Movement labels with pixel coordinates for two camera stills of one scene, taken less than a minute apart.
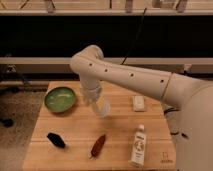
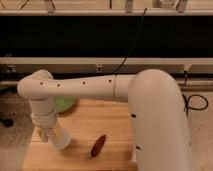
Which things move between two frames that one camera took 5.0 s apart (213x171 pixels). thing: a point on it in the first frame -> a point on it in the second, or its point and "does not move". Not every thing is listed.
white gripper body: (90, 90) -> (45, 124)
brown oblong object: (97, 146) does not move
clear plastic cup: (102, 107) -> (61, 137)
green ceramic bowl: (59, 99) does not move
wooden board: (67, 136) does not move
